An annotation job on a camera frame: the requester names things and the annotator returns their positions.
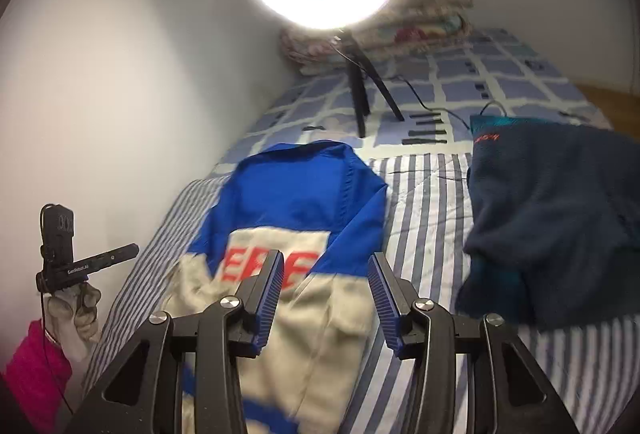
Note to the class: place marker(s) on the blue and beige jacket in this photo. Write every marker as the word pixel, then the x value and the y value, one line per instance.
pixel 290 194

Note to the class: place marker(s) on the blue striped blanket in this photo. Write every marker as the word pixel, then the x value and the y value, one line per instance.
pixel 425 224

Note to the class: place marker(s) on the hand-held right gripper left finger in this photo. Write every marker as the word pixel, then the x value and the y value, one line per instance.
pixel 270 299

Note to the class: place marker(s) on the folded floral quilt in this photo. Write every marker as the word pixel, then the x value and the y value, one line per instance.
pixel 425 21

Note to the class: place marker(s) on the person's left forearm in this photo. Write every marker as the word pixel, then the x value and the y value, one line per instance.
pixel 35 374

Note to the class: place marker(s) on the dark navy fleece garment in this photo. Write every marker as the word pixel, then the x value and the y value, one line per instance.
pixel 540 214

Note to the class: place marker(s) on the blue checked bed sheet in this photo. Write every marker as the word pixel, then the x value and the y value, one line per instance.
pixel 500 83

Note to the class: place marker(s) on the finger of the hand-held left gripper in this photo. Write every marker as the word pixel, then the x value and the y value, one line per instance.
pixel 110 255

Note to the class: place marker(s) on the person's left hand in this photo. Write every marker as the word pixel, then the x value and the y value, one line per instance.
pixel 65 319

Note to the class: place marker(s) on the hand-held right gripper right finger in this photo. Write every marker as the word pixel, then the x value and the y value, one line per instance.
pixel 386 301

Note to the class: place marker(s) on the black light tripod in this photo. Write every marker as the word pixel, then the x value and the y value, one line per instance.
pixel 361 103

